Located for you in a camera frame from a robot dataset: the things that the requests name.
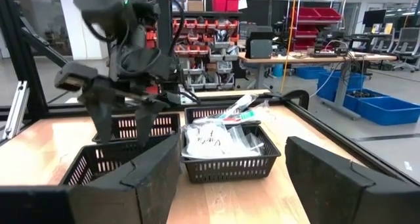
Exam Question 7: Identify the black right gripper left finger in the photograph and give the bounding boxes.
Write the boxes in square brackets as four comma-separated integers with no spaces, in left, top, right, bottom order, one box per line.
[67,133,182,224]

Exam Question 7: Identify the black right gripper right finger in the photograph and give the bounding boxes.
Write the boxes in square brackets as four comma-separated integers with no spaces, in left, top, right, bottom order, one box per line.
[284,135,420,224]

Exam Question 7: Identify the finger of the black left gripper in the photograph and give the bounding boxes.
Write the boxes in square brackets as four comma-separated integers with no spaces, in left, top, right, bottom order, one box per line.
[80,85,114,145]
[134,99,168,148]

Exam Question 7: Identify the large clear plastic bag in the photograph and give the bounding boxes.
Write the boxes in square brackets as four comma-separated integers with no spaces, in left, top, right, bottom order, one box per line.
[180,122,240,161]

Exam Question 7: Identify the clear packet with teal item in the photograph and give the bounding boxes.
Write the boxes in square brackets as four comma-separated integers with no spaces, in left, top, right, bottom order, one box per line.
[193,109,263,126]

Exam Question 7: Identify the clear packet with white item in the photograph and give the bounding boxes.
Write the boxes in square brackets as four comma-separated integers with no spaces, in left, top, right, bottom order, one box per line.
[224,93,260,117]

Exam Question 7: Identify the storage shelf with small bins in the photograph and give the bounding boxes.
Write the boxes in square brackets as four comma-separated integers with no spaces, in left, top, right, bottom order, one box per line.
[144,10,242,91]

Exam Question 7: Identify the cardboard box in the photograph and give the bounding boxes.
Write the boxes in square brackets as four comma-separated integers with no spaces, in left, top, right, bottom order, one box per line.
[187,0,205,12]

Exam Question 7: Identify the white column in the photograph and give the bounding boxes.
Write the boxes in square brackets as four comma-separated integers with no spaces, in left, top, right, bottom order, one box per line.
[57,0,109,60]

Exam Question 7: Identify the blue plastic bin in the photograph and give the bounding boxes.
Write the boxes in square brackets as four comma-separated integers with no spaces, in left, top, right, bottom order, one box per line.
[295,66,327,80]
[357,97,420,126]
[316,71,367,102]
[343,88,390,113]

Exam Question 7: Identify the black clamp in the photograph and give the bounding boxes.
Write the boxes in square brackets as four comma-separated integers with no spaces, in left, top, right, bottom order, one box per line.
[282,89,310,110]

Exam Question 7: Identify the red plastic crate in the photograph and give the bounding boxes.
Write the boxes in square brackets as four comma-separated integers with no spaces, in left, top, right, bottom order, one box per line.
[212,0,241,12]

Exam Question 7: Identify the black box on desk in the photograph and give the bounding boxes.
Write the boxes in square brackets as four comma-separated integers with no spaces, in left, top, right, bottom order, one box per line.
[245,32,274,60]

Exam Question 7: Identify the wooden desk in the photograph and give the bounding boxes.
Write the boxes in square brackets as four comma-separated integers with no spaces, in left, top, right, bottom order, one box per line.
[238,51,398,90]

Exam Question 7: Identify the black equipment on desk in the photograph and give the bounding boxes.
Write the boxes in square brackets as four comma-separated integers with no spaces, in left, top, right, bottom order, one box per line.
[313,30,350,58]

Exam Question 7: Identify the grey office chair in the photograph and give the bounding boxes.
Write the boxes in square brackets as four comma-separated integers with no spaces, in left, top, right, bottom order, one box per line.
[392,26,420,72]

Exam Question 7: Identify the rack with red bins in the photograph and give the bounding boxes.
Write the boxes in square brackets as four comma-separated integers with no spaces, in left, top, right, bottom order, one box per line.
[288,0,344,53]

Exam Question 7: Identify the black computer monitor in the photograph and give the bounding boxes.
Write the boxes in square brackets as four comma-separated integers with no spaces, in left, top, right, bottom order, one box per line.
[362,9,387,28]

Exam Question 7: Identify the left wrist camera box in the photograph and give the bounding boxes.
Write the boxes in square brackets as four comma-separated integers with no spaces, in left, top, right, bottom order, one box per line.
[72,0,132,26]

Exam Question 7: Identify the silver corner bracket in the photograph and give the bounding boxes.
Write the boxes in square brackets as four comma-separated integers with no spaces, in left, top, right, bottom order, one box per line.
[1,80,30,140]

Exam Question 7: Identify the black aluminium frame post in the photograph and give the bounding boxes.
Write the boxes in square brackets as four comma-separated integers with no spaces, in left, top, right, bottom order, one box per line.
[0,0,70,115]

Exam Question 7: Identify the yellow hanging cable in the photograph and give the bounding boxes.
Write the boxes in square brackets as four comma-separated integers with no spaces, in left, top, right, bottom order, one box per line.
[280,0,298,93]

